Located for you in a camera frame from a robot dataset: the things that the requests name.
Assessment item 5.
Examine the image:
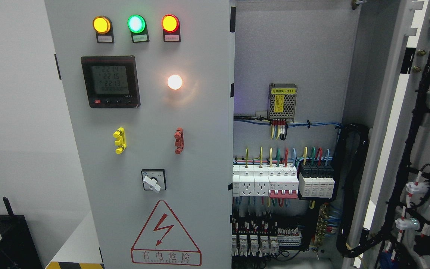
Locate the grey cabinet door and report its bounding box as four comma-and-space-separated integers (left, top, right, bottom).
362, 1, 430, 269
45, 0, 236, 269

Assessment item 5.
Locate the white glowing indicator lamp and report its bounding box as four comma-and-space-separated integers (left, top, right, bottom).
167, 74, 183, 90

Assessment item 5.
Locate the perforated metal power supply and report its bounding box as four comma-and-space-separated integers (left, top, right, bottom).
267, 83, 297, 120

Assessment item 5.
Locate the white socket breaker row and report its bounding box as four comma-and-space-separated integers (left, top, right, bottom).
232, 164, 299, 199

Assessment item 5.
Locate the black surge protector block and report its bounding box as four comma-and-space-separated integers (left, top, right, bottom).
298, 162, 336, 198

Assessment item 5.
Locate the grey cabinet body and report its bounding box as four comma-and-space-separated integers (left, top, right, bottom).
223, 0, 410, 269

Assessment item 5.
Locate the black digital power meter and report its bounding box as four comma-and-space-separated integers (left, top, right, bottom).
81, 56, 140, 108

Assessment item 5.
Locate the red electric hazard sticker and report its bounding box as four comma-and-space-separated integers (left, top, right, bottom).
130, 200, 202, 266

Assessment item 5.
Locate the red indicator lamp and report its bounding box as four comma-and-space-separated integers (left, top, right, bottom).
161, 14, 181, 42

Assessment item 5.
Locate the green indicator lamp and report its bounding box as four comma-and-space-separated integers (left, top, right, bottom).
127, 14, 150, 43

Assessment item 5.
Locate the yellow indicator lamp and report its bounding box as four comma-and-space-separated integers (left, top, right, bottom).
93, 16, 114, 44

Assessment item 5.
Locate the black box at left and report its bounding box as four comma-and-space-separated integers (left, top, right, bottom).
0, 197, 43, 269

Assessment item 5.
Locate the red terminal post block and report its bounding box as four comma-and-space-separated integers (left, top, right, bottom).
174, 127, 184, 155

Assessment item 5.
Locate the white rotary selector switch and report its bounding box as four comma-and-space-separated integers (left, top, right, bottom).
141, 169, 166, 193

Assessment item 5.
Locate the yellow terminal post block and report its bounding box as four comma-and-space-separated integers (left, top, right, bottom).
113, 127, 127, 154

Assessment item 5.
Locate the black corrugated cable conduit right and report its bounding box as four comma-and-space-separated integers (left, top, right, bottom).
333, 123, 387, 259

